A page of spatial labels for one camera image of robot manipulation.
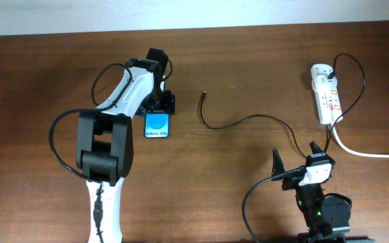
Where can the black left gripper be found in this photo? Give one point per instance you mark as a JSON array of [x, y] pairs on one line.
[[167, 106]]

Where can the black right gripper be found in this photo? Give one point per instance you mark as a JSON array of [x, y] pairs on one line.
[[291, 179]]

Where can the blue Galaxy smartphone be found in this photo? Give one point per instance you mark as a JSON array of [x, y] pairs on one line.
[[157, 125]]

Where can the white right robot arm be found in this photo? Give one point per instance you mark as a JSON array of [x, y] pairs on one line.
[[326, 215]]

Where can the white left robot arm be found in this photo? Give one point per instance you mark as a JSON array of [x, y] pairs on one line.
[[105, 147]]

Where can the black USB charger plug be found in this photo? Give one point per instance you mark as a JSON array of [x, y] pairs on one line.
[[331, 75]]

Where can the white power strip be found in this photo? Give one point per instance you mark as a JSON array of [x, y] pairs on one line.
[[326, 94]]

